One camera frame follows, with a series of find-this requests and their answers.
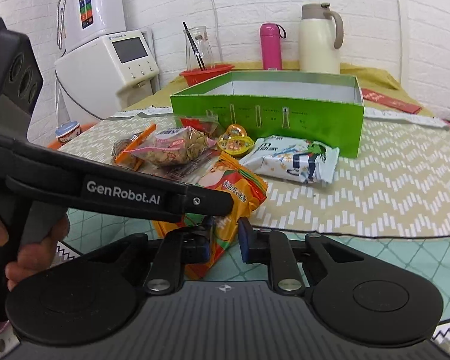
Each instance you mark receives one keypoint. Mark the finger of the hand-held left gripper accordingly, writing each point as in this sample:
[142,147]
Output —
[210,204]

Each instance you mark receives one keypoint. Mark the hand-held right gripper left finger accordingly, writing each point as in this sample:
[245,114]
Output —
[206,247]

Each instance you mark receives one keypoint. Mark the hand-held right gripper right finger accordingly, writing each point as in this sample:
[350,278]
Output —
[245,240]

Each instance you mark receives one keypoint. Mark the orange cartoon snack packet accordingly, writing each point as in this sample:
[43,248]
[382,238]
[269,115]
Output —
[240,187]

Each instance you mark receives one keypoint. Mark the white cartoon snack packet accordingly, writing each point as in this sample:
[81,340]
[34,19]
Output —
[285,157]

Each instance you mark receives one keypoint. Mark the green cardboard box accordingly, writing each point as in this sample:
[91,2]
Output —
[315,127]

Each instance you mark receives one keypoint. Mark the person's left hand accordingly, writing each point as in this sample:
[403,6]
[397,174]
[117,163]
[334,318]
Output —
[33,262]

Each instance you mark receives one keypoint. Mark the small cup with blue lid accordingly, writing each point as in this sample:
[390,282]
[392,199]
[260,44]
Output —
[66,133]

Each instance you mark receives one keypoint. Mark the orange stool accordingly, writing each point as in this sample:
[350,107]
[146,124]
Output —
[88,129]

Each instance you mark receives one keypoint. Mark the yellow jelly cup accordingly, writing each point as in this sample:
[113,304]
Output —
[236,142]

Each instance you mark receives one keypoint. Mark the small red snack packet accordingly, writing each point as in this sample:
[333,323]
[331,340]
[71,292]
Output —
[195,123]

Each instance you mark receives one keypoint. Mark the white appliance with screen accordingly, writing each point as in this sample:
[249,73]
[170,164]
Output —
[90,78]

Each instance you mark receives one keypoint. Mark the red plastic basket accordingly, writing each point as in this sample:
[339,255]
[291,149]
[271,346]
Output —
[198,77]

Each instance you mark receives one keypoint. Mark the patterned tablecloth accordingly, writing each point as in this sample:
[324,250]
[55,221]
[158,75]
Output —
[378,195]

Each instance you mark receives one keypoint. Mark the glass carafe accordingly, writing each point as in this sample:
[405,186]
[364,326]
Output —
[206,48]

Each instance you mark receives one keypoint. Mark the black straws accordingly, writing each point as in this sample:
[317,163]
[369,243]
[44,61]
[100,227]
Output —
[195,48]

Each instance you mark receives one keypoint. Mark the pink bottle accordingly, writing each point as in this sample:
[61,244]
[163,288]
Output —
[270,48]

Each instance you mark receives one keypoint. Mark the white spotted bag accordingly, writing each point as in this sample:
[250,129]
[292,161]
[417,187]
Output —
[0,341]

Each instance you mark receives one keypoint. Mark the cream thermos jug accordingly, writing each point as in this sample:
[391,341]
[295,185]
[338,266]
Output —
[318,45]

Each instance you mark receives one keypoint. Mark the red envelope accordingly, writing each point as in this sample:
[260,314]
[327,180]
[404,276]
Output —
[390,101]

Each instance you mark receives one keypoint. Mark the yellow cloth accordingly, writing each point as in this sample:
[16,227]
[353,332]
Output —
[375,78]

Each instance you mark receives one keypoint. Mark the white wall water purifier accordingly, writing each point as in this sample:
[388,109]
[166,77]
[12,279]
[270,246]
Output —
[105,7]

